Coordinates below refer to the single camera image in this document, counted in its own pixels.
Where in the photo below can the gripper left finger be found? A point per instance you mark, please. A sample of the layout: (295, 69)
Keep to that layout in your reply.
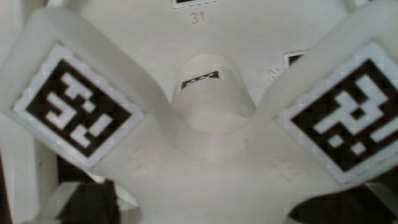
(90, 206)

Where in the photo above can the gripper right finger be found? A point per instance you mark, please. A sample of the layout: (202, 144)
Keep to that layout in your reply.
(350, 207)

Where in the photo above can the white cross-shaped table base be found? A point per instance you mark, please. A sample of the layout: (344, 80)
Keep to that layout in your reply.
(200, 166)

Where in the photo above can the white cylindrical table leg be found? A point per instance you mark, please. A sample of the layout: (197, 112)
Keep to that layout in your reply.
(211, 101)

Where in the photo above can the white round table top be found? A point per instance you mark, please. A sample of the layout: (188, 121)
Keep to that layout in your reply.
(195, 36)

